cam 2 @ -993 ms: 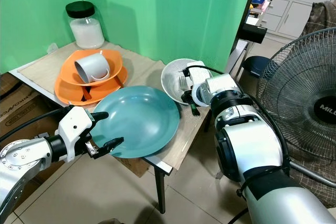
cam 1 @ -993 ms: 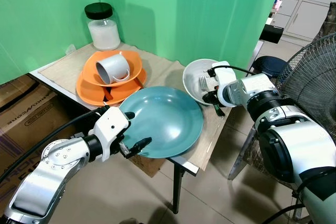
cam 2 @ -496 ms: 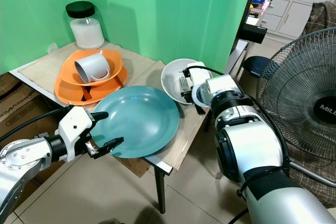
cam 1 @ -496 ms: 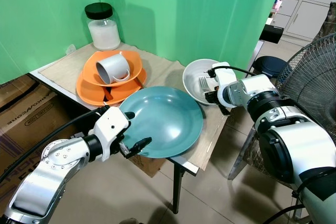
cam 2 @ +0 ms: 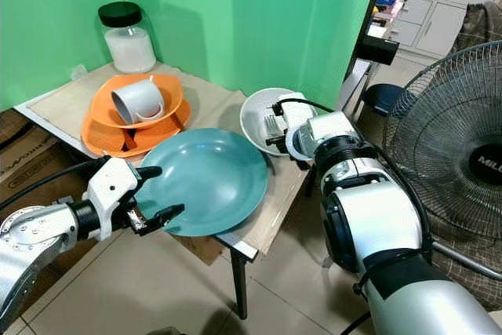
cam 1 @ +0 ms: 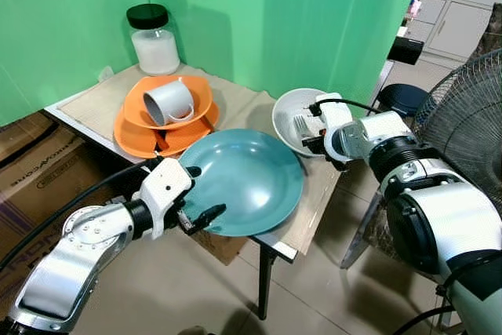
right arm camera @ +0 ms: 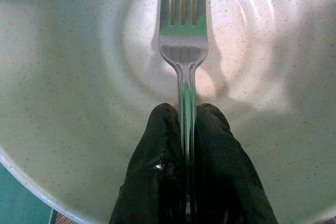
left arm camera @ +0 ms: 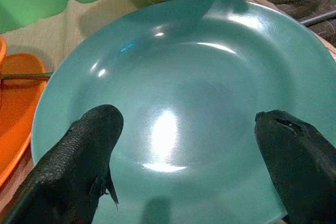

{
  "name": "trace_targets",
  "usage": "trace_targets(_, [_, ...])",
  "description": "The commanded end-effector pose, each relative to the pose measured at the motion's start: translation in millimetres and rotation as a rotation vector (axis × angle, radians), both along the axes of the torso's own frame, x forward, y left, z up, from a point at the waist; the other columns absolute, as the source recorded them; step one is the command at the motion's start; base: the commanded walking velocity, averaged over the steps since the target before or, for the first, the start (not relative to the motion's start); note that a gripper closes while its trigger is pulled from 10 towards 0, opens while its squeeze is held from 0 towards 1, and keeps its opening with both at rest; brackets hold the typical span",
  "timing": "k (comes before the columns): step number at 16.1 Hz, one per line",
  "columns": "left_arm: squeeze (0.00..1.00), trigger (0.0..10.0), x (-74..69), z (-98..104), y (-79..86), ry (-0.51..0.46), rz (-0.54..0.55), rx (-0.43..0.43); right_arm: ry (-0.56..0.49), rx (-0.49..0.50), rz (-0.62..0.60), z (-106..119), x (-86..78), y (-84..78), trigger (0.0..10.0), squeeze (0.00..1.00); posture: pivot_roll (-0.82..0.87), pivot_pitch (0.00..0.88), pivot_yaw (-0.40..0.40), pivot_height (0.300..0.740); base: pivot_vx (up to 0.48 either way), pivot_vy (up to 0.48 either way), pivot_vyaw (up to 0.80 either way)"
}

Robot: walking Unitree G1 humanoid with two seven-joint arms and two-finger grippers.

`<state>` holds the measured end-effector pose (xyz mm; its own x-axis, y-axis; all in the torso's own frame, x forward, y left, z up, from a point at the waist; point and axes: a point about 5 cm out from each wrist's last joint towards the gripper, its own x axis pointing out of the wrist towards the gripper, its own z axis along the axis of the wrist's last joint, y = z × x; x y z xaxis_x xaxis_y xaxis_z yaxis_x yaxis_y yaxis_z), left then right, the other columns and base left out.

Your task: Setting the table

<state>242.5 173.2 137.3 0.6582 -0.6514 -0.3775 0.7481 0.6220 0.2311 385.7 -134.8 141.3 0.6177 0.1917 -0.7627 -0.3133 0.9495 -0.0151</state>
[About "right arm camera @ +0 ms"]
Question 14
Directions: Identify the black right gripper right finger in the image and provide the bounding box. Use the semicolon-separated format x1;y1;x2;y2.
191;103;278;224

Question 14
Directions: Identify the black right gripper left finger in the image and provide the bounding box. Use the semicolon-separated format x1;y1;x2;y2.
109;102;190;224

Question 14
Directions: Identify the silver metal fork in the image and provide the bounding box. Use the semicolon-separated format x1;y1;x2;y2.
156;0;209;216

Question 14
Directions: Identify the white speckled ceramic bowl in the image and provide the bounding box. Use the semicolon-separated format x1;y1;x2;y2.
0;0;336;224

